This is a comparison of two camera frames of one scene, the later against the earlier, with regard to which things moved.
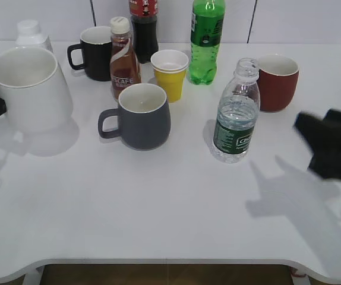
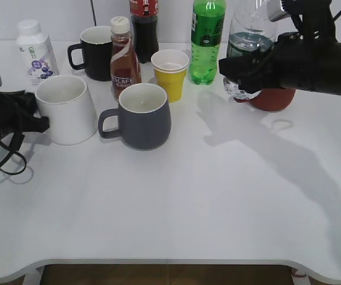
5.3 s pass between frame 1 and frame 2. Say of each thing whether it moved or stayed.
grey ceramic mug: stayed
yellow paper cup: stayed
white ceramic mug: moved
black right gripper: moved
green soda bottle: stayed
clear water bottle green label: moved
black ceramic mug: stayed
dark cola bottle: stayed
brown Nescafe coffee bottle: stayed
